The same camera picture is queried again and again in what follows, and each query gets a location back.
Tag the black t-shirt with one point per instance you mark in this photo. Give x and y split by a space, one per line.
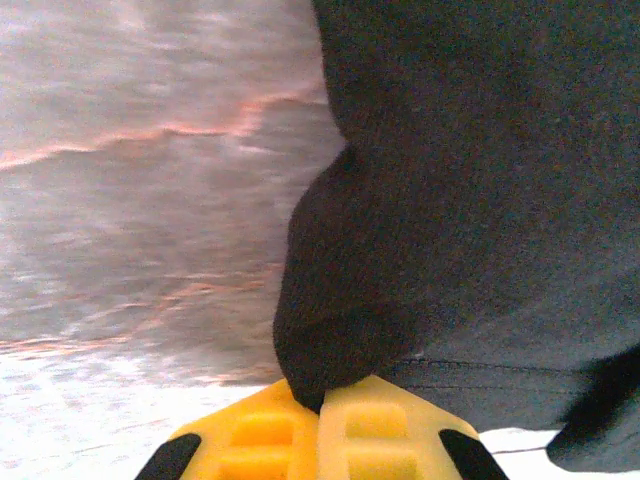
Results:
450 200

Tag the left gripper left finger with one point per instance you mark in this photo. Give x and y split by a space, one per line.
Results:
260 440

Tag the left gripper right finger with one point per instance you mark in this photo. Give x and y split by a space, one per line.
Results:
380 435

